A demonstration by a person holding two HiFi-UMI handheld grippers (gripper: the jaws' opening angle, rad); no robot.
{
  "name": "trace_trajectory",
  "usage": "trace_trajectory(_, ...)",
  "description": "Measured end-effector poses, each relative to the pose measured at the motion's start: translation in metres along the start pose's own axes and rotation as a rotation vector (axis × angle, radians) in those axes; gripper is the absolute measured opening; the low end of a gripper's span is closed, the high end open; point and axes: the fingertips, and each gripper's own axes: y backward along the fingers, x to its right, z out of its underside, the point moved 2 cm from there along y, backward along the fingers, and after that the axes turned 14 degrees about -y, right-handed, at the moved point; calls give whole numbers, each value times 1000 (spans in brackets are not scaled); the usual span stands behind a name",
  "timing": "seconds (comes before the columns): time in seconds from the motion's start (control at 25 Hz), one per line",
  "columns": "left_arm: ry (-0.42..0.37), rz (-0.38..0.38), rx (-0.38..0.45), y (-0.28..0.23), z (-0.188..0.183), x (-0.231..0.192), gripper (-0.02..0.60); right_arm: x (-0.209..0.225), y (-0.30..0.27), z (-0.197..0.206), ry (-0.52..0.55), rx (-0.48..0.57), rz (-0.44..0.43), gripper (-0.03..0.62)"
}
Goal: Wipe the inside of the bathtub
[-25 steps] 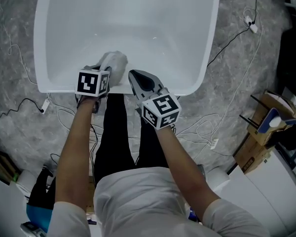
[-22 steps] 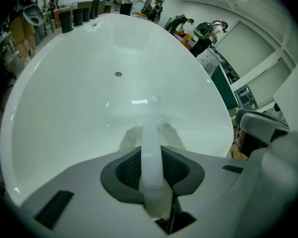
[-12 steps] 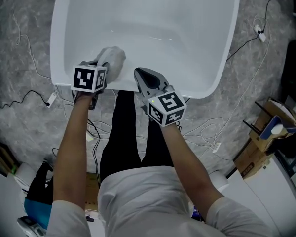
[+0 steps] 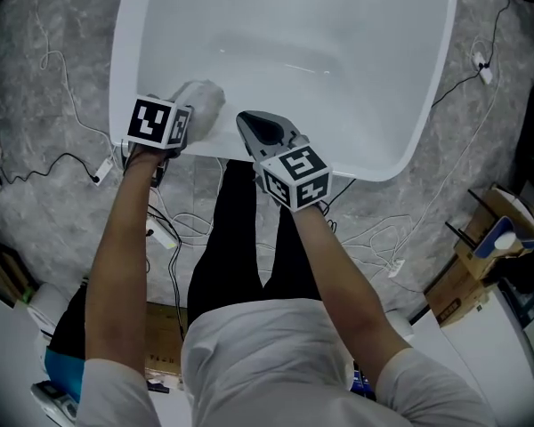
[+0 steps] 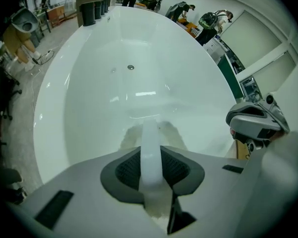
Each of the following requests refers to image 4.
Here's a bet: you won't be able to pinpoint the person's right forearm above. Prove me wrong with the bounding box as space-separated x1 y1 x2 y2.
287 200 414 375

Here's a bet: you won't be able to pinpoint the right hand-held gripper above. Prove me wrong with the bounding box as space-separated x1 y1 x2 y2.
235 110 332 214

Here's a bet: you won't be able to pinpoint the blue white padded case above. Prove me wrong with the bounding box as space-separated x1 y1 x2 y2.
473 214 534 261

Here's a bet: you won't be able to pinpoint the black antenna router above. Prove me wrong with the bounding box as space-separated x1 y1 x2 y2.
443 188 496 249

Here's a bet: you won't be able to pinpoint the person's black trousers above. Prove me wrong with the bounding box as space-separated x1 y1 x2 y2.
185 157 336 328

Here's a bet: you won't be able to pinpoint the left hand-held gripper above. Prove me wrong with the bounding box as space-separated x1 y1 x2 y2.
120 93 194 160

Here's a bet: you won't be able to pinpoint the black power cable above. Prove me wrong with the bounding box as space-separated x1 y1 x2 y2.
0 152 100 186
429 62 490 107

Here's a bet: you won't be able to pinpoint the white fluffy cleaning cloth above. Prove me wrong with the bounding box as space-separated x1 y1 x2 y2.
168 79 227 144

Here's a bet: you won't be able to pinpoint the person's left forearm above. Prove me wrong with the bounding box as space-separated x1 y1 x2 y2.
83 149 173 375

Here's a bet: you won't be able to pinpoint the person's white shirt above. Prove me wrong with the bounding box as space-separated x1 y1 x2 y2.
77 297 496 427

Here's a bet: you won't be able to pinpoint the flat cardboard box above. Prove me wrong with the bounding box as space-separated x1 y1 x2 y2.
144 302 188 384

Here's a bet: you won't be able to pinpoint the white bathtub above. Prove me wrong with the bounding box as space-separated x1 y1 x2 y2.
108 0 460 182

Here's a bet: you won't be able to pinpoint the brown cardboard box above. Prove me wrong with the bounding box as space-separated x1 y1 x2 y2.
452 183 534 280
424 255 500 327

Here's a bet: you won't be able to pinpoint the white power cable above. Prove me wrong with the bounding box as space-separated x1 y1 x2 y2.
28 0 117 162

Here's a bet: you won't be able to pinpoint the black device blue screen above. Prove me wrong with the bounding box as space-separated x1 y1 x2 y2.
350 362 378 402

